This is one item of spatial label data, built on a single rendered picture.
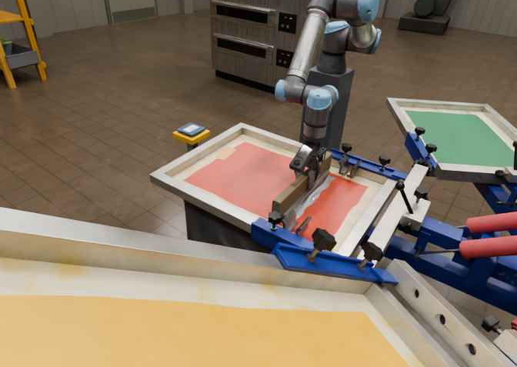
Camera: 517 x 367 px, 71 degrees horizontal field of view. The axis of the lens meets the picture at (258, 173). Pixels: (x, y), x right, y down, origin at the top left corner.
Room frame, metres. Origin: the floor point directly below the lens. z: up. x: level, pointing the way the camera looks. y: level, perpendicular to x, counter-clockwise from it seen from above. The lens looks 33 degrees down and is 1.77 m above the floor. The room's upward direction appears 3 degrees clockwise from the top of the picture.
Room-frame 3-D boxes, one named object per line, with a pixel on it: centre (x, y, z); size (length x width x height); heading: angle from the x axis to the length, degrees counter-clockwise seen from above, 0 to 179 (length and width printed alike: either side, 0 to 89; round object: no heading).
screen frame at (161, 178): (1.17, -0.07, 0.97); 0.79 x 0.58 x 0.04; 57
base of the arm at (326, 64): (1.86, -0.35, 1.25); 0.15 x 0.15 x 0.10
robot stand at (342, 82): (1.86, -0.35, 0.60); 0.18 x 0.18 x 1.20; 54
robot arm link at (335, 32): (1.86, -0.36, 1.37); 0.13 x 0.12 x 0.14; 67
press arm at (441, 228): (0.86, -0.54, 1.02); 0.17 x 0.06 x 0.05; 57
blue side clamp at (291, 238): (0.80, -0.12, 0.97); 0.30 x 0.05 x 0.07; 57
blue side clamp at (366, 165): (1.27, -0.43, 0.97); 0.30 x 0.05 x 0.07; 57
